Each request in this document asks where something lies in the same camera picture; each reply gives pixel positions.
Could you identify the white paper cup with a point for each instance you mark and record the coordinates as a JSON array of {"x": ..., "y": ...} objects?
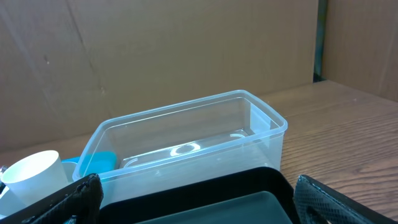
[{"x": 36, "y": 176}]

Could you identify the grey metal saucer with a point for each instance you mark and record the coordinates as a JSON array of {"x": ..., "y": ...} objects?
[{"x": 10, "y": 203}]

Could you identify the black plastic tray bin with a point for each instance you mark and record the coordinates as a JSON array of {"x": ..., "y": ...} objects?
[{"x": 260, "y": 195}]

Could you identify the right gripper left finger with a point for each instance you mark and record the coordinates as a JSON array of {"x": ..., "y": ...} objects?
[{"x": 79, "y": 202}]

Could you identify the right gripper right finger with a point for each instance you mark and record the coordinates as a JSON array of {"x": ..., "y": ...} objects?
[{"x": 315, "y": 202}]

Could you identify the teal serving tray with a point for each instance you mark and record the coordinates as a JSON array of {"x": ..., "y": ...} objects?
[{"x": 97, "y": 163}]

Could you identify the clear plastic bin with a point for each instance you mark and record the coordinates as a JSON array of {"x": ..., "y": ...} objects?
[{"x": 187, "y": 142}]

